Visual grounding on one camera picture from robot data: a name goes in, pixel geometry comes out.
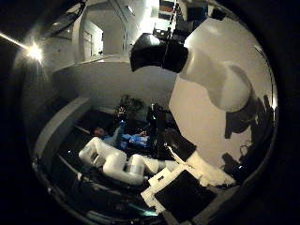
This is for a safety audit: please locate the black stand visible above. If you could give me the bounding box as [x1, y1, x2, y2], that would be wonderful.
[145, 102, 173, 161]

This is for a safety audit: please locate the green potted plant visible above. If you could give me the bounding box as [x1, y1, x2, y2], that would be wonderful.
[112, 94, 145, 122]

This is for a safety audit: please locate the person in blue shirt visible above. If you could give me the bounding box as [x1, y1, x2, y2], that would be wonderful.
[92, 121, 152, 150]

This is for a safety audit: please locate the white spray bottle black trigger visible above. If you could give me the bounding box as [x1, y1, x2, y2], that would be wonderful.
[129, 32, 255, 114]

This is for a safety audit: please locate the bright ceiling lamp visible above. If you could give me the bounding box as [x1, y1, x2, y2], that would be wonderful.
[23, 40, 45, 64]

